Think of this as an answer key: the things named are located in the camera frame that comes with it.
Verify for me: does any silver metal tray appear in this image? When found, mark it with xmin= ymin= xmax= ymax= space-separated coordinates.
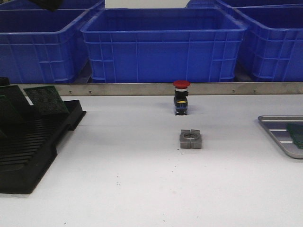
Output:
xmin=258 ymin=115 xmax=303 ymax=159

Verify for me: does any metal rail strip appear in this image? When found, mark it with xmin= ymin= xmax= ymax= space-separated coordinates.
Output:
xmin=9 ymin=82 xmax=303 ymax=96

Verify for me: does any blue crate back right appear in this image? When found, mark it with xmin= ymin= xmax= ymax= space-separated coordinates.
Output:
xmin=186 ymin=0 xmax=303 ymax=8

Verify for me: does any green circuit board rear rack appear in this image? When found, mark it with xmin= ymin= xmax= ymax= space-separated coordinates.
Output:
xmin=24 ymin=86 xmax=69 ymax=115

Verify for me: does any red emergency stop button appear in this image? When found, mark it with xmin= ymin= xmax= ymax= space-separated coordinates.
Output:
xmin=173 ymin=80 xmax=190 ymax=115

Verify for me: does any green circuit board left rack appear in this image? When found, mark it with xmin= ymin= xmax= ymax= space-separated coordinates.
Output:
xmin=0 ymin=85 xmax=31 ymax=126

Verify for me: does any blue plastic crate right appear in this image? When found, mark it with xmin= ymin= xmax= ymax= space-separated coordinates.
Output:
xmin=234 ymin=6 xmax=303 ymax=82

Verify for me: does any green perforated circuit board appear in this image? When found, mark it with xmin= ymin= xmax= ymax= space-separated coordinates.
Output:
xmin=286 ymin=123 xmax=303 ymax=149

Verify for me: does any green circuit board rack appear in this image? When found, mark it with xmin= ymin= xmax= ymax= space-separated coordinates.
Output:
xmin=0 ymin=85 xmax=31 ymax=126
xmin=24 ymin=86 xmax=69 ymax=115

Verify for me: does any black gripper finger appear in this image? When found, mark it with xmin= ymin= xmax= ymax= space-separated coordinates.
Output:
xmin=29 ymin=0 xmax=63 ymax=11

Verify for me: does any blue crate back left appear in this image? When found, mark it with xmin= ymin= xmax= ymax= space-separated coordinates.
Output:
xmin=0 ymin=0 xmax=105 ymax=10

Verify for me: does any blue plastic crate centre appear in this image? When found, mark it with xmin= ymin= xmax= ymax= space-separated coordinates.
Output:
xmin=81 ymin=8 xmax=246 ymax=83

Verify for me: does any black slotted board rack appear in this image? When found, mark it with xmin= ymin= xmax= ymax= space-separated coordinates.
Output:
xmin=0 ymin=77 xmax=86 ymax=194

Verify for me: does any blue plastic crate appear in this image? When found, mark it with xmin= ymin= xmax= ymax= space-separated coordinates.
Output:
xmin=234 ymin=6 xmax=303 ymax=82
xmin=0 ymin=9 xmax=90 ymax=83
xmin=81 ymin=8 xmax=246 ymax=83

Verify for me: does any grey metal clamp block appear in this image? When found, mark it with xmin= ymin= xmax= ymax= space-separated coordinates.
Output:
xmin=179 ymin=129 xmax=202 ymax=149

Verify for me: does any blue plastic crate left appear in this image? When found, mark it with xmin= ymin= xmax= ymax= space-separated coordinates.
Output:
xmin=0 ymin=9 xmax=90 ymax=83

